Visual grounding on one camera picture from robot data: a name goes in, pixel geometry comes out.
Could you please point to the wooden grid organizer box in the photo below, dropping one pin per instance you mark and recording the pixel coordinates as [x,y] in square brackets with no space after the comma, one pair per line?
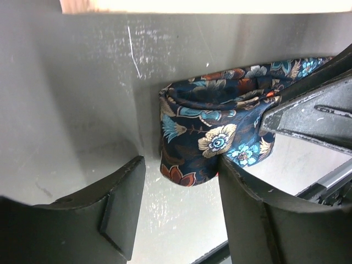
[206,6]

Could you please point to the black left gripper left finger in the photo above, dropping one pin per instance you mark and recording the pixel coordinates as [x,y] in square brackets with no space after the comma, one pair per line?
[96,224]

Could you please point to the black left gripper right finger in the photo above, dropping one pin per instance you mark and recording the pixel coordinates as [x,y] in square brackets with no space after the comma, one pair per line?
[267,225]

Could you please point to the navy floral long tie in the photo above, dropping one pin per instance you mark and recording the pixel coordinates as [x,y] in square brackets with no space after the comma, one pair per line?
[208,116]

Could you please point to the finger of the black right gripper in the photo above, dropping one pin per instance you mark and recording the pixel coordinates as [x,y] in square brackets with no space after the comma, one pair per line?
[338,67]
[322,117]

